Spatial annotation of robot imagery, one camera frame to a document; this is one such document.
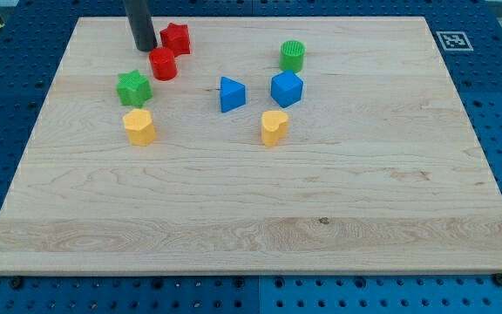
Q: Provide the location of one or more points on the blue cube block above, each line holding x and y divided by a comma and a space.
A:
286, 88

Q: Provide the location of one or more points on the light wooden board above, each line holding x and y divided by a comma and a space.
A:
380, 173

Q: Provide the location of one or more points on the yellow heart block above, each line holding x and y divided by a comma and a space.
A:
274, 126

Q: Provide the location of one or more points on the blue triangular prism block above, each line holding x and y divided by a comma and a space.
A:
232, 94

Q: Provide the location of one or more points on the green cylinder block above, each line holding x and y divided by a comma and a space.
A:
292, 54

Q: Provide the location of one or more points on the yellow hexagon block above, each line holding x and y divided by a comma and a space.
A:
139, 127

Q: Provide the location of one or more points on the red cylinder block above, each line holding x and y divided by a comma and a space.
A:
162, 61

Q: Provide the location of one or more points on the green star block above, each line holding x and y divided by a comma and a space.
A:
133, 89

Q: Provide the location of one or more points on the red star block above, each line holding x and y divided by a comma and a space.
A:
176, 38

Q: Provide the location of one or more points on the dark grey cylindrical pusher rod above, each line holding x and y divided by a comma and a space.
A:
140, 20

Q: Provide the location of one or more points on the white fiducial marker tag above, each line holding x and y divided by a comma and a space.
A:
454, 41

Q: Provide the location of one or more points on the black bolt front left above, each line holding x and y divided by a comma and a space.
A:
16, 283

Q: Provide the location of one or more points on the black bolt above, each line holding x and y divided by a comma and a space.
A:
16, 283
497, 279

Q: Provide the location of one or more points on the black bolt front right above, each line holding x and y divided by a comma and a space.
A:
497, 279

